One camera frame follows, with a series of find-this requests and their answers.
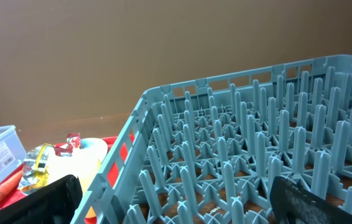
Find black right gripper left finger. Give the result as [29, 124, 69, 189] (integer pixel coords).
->
[0, 174, 83, 224]

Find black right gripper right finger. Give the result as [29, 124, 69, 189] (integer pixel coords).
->
[269, 176, 352, 224]

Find yellow silver foil wrapper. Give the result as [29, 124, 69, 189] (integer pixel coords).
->
[17, 143, 54, 195]

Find white tissue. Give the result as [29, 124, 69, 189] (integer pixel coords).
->
[49, 149, 87, 184]

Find red candy wrapper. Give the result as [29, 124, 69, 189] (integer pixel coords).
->
[54, 133, 81, 157]

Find grey plastic dishwasher rack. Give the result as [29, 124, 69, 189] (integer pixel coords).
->
[72, 55, 352, 223]

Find yellow plastic cup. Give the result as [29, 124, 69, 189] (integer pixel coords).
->
[78, 161, 101, 218]

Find large light blue plate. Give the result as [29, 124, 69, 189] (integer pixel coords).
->
[78, 138, 108, 174]

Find red plastic tray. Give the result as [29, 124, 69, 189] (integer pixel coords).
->
[0, 136, 128, 210]

